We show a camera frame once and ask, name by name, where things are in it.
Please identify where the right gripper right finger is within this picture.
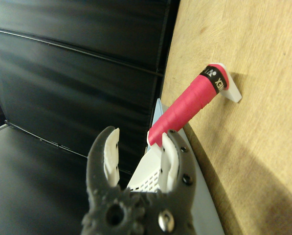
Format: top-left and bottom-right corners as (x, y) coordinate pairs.
(145, 129), (198, 235)

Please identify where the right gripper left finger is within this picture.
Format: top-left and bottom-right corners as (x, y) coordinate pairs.
(81, 126), (146, 235)

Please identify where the white scoop with red handle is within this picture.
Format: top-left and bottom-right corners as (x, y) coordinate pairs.
(126, 62), (242, 194)

